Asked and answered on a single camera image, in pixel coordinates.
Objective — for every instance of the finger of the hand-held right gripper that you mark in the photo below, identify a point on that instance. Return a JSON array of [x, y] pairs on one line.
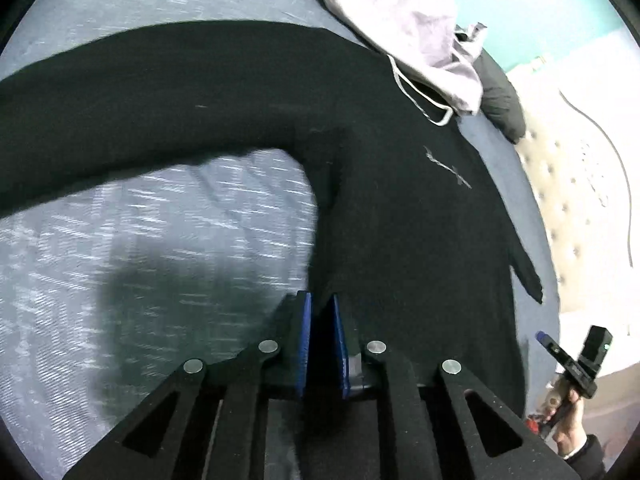
[[552, 349]]

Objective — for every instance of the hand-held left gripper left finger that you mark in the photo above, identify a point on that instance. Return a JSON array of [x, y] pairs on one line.
[[302, 345]]

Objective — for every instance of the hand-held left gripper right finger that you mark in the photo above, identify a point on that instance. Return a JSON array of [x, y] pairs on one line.
[[340, 345]]

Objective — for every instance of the black sweater with white trim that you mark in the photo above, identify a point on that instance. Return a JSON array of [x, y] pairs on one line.
[[400, 210]]

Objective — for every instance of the person's right forearm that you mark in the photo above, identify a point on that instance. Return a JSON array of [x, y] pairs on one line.
[[590, 460]]

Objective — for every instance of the person's right hand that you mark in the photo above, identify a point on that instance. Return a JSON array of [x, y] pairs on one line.
[[572, 430]]

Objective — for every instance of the small red object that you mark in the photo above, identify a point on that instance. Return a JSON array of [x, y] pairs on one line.
[[534, 425]]

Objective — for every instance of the cream tufted headboard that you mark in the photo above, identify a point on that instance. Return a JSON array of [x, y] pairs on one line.
[[575, 185]]

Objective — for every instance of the dark grey rolled duvet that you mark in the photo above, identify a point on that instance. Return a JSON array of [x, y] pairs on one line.
[[500, 100]]

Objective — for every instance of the light grey garment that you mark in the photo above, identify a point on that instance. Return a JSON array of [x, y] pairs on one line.
[[400, 25]]

